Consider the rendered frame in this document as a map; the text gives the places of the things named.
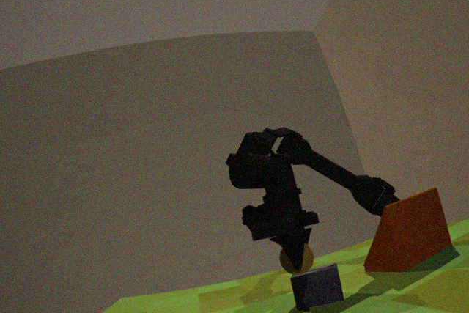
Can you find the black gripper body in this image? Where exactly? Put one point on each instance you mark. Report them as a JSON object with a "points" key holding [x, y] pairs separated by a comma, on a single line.
{"points": [[288, 216]]}

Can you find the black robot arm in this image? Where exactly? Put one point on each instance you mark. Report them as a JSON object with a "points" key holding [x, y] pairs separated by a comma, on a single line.
{"points": [[252, 167]]}

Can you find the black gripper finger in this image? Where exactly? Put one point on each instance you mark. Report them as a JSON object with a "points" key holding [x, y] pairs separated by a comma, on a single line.
{"points": [[307, 234], [293, 245]]}

